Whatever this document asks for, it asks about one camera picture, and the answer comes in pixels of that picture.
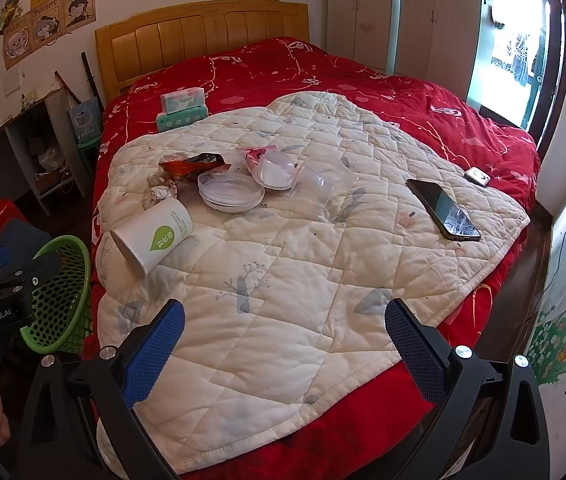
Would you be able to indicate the small white charger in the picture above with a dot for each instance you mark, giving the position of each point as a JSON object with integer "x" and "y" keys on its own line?
{"x": 477, "y": 176}

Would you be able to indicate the pink snack packet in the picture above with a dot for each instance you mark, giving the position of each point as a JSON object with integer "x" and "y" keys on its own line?
{"x": 253, "y": 155}

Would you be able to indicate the cartoon wall posters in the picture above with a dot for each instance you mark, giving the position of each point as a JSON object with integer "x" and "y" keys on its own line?
{"x": 29, "y": 25}

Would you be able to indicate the blue upholstered chair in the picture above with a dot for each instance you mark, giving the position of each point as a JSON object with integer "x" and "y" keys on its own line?
{"x": 19, "y": 243}

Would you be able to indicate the clear plastic bowl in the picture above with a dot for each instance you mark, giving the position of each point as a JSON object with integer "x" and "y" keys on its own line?
{"x": 275, "y": 170}

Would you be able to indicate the white tissue pack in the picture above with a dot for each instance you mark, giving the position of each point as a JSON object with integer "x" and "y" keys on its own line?
{"x": 175, "y": 101}

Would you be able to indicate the red orange snack wrapper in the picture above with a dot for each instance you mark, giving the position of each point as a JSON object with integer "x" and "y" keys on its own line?
{"x": 188, "y": 168}

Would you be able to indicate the cream wardrobe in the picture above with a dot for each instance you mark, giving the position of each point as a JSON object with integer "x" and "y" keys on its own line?
{"x": 433, "y": 40}

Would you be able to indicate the bright window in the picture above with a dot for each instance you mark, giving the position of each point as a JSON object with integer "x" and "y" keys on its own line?
{"x": 510, "y": 59}

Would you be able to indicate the black smartphone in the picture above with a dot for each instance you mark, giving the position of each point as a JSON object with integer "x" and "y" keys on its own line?
{"x": 452, "y": 222}

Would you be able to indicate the green plastic stool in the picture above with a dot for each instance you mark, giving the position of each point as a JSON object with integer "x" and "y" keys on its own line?
{"x": 89, "y": 152}

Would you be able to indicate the white quilted blanket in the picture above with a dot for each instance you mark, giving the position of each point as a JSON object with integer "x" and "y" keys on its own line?
{"x": 284, "y": 303}

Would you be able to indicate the blue paper bag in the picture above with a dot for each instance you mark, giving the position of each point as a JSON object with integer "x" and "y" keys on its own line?
{"x": 85, "y": 118}

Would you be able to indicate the wooden headboard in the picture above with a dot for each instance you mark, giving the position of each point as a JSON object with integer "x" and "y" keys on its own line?
{"x": 147, "y": 42}

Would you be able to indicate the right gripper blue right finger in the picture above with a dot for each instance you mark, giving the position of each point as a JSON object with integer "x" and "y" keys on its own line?
{"x": 422, "y": 349}

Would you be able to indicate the green mesh trash basket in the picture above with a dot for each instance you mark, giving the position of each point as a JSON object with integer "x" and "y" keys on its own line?
{"x": 61, "y": 306}

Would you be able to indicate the flower wall decal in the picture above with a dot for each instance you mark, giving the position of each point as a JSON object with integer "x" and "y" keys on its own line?
{"x": 546, "y": 350}

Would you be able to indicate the teal tissue box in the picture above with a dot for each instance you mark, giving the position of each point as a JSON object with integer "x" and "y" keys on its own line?
{"x": 168, "y": 121}

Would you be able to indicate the clear plastic lid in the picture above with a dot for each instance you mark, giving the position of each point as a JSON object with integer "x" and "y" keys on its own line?
{"x": 229, "y": 191}

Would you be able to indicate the grey shelving unit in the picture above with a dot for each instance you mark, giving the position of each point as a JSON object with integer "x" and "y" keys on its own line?
{"x": 39, "y": 153}

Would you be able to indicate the red bed duvet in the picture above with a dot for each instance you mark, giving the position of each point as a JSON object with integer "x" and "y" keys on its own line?
{"x": 375, "y": 417}

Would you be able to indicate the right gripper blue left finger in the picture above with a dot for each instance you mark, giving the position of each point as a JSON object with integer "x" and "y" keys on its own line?
{"x": 147, "y": 349}

